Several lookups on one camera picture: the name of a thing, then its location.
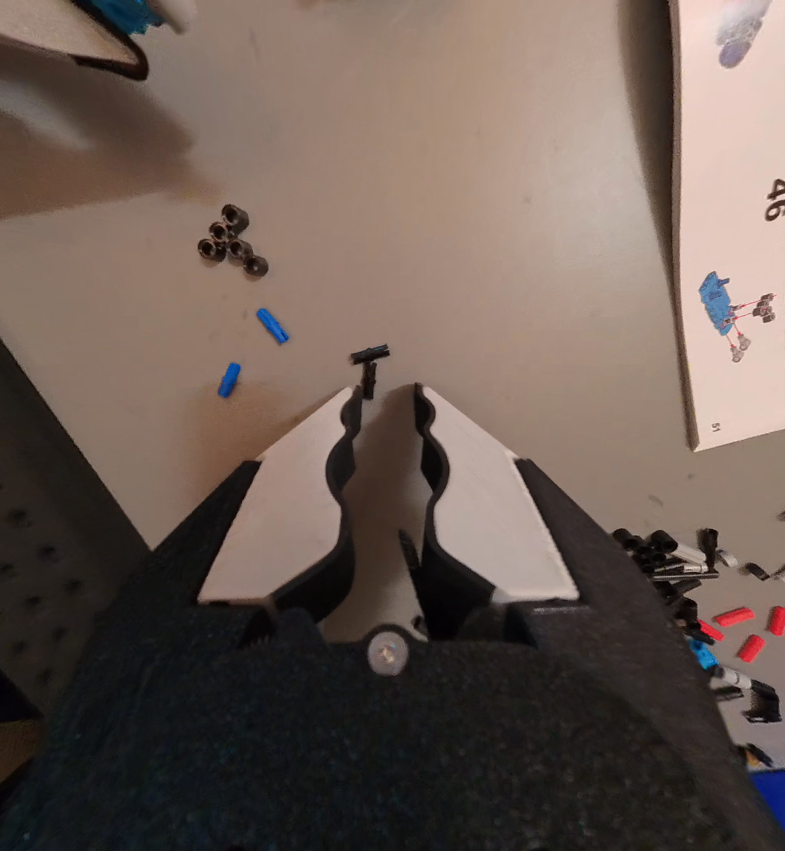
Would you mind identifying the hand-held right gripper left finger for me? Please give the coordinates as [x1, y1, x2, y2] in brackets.
[196, 386, 365, 626]

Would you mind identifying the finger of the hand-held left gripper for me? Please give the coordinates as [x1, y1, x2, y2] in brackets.
[0, 0, 151, 82]
[156, 0, 198, 35]

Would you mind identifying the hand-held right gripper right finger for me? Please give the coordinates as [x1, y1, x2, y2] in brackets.
[414, 382, 579, 639]

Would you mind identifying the blue beam brick assembly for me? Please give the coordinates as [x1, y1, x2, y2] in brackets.
[74, 0, 167, 37]

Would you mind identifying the black T-shaped pin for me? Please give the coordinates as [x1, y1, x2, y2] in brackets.
[350, 344, 391, 401]

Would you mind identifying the grey desk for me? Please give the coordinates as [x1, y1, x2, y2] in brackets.
[0, 0, 785, 772]

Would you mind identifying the pile of small brick parts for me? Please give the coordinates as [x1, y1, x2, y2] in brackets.
[610, 499, 785, 772]

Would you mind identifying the instruction booklet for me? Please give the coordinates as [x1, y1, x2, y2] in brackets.
[668, 0, 785, 453]

